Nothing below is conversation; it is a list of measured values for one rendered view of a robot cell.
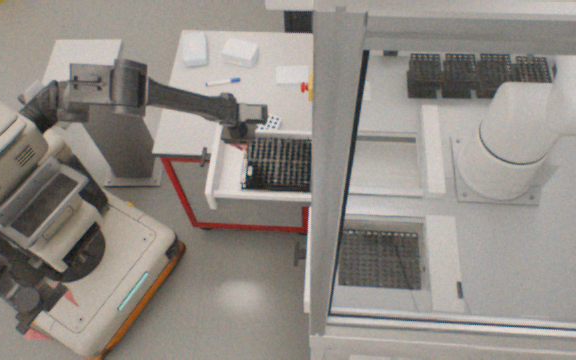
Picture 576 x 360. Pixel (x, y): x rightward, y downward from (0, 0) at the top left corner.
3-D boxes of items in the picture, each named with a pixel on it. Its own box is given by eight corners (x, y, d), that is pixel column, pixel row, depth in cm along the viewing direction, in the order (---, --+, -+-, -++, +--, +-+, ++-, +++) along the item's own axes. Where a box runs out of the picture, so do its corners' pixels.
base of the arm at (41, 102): (53, 78, 138) (21, 108, 133) (62, 75, 132) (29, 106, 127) (76, 101, 143) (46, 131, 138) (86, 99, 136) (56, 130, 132)
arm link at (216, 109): (106, 59, 98) (104, 113, 98) (128, 57, 96) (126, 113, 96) (223, 92, 137) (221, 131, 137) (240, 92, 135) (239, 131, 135)
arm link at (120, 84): (65, 51, 91) (64, 105, 92) (141, 61, 97) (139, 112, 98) (57, 83, 131) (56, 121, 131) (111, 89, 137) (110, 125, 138)
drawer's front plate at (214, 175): (210, 209, 160) (204, 193, 150) (223, 136, 174) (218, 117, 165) (216, 209, 160) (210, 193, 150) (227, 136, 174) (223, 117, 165)
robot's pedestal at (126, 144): (104, 187, 260) (35, 93, 194) (115, 140, 275) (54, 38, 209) (160, 187, 259) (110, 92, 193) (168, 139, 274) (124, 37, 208)
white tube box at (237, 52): (222, 62, 199) (220, 52, 195) (230, 46, 203) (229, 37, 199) (251, 69, 197) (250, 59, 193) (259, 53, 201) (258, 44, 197)
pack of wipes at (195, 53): (208, 65, 199) (206, 57, 195) (184, 68, 198) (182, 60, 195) (207, 38, 206) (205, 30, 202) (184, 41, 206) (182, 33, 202)
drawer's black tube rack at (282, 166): (242, 192, 160) (239, 183, 155) (248, 147, 169) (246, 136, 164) (310, 196, 159) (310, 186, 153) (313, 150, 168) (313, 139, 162)
